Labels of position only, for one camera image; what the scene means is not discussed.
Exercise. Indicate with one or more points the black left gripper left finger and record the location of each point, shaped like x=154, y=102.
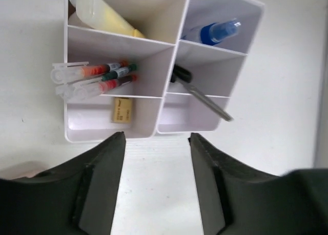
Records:
x=76, y=197

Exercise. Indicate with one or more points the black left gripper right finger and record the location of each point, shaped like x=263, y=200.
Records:
x=235, y=198

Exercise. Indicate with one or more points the red gel pen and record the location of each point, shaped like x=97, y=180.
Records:
x=64, y=73
x=95, y=89

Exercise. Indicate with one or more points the green gel pen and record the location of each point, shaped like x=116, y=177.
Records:
x=66, y=90

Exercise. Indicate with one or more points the black handled scissors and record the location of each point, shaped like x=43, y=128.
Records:
x=184, y=77

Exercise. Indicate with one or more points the clear bottle blue cap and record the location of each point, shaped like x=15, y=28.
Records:
x=213, y=33

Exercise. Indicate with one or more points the yellow highlighter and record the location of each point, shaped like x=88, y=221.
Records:
x=98, y=15

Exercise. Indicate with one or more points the right white compartment organizer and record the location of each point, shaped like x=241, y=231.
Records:
x=215, y=69

